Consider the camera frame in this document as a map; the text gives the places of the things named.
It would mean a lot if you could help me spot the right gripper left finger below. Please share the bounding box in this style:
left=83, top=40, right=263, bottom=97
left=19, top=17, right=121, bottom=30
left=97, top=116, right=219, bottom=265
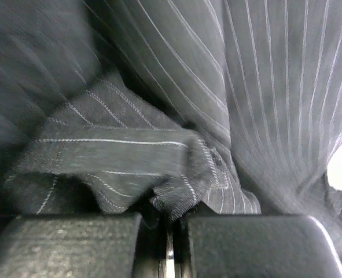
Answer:
left=0, top=213, right=167, bottom=277

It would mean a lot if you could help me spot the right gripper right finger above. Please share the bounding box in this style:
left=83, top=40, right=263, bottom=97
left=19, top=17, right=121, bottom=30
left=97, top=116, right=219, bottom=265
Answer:
left=175, top=214, right=342, bottom=277

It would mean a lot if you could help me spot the dark striped shirt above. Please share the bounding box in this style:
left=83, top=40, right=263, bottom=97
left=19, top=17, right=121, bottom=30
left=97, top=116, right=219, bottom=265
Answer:
left=0, top=1, right=342, bottom=262

